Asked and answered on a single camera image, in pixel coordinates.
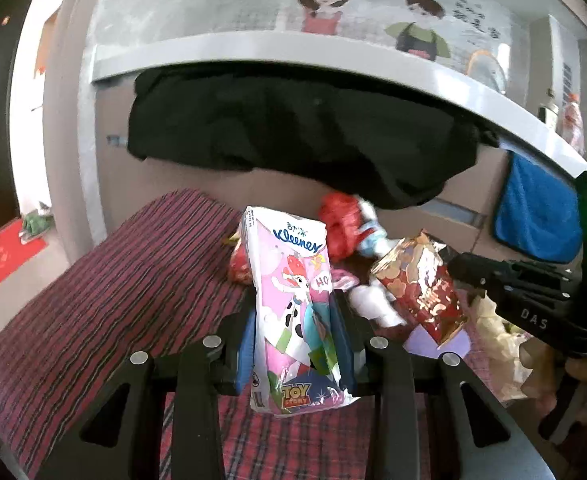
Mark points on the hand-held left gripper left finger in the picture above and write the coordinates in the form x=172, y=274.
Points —
x=246, y=355

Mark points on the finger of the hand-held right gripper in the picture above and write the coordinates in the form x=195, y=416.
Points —
x=498, y=270

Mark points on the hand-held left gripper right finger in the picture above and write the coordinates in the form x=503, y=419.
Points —
x=344, y=345

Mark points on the pale yellow plastic bag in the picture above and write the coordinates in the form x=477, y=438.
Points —
x=498, y=355

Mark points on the pink printed tissue packet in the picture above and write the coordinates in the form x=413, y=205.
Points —
x=293, y=285

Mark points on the red and gold snack packet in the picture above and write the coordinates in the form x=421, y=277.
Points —
x=418, y=285

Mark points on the person's right hand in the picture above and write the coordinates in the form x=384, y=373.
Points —
x=533, y=362

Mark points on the white crumpled tissue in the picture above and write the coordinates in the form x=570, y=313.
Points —
x=373, y=304

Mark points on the blue towel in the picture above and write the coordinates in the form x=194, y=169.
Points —
x=533, y=205

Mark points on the small red wrapper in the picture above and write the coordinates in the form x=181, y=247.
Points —
x=238, y=266

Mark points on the white and blue crumpled wrapper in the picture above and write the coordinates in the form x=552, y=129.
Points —
x=372, y=237

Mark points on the red plastic bag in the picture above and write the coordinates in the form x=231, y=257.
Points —
x=338, y=220

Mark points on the red striped blanket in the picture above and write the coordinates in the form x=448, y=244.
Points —
x=98, y=310

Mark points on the orange capped plastic bottle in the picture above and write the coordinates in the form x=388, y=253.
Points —
x=572, y=120

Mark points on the beige cabinet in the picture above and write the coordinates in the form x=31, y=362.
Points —
x=173, y=170

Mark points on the white appliance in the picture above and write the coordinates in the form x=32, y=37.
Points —
x=553, y=60

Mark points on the black hanging cloth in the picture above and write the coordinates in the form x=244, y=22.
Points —
x=273, y=125

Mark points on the green paper decoration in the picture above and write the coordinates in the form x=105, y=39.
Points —
x=36, y=221

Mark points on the white ledge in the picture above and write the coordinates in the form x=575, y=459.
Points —
x=323, y=55

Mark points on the cartoon wall sticker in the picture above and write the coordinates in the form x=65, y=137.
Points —
x=198, y=5

